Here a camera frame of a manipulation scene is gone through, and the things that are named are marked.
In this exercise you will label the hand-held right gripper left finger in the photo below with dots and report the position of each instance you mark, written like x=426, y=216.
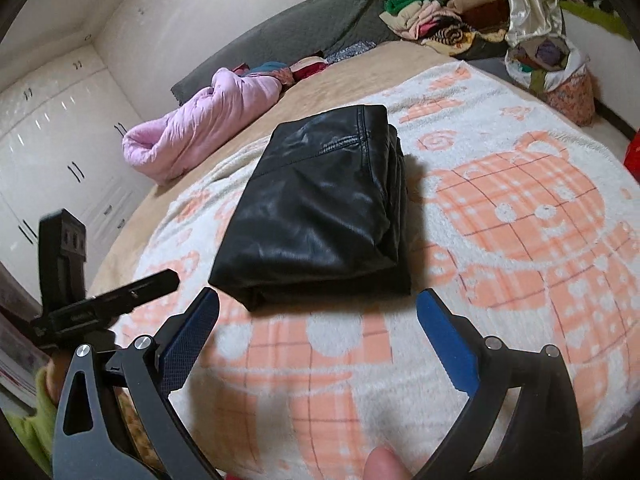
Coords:
x=192, y=335

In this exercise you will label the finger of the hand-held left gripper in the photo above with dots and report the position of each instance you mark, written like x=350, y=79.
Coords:
x=145, y=287
x=62, y=250

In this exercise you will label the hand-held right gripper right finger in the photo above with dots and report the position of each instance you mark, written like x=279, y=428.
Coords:
x=445, y=340

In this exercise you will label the black leather jacket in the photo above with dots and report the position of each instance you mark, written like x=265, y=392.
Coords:
x=310, y=210

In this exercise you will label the person's left forearm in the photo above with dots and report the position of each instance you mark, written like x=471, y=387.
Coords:
x=30, y=420

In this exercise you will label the plastic bag of clothes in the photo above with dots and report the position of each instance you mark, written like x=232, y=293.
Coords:
x=555, y=80

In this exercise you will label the pile of folded clothes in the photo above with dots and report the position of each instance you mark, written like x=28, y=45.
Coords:
x=450, y=15

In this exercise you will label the person's right hand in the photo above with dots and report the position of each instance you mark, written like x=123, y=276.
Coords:
x=390, y=465

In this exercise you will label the white wardrobe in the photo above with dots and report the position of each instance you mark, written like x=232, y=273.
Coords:
x=60, y=150

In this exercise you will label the bear printed white blanket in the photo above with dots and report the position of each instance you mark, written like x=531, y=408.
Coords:
x=500, y=240

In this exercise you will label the pink quilt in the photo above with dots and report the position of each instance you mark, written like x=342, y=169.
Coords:
x=200, y=115

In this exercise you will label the teal cloth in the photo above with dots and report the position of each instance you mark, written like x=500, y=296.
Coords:
x=270, y=69

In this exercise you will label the dark red cloth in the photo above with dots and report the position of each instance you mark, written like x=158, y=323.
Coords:
x=307, y=67

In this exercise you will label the grey padded headboard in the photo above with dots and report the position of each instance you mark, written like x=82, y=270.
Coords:
x=300, y=30

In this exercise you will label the blue floral cloth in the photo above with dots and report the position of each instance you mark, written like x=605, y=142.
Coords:
x=350, y=51

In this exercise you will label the cream satin curtain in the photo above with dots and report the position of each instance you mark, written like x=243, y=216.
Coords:
x=530, y=0

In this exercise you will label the green cloth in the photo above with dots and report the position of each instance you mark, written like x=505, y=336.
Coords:
x=595, y=17

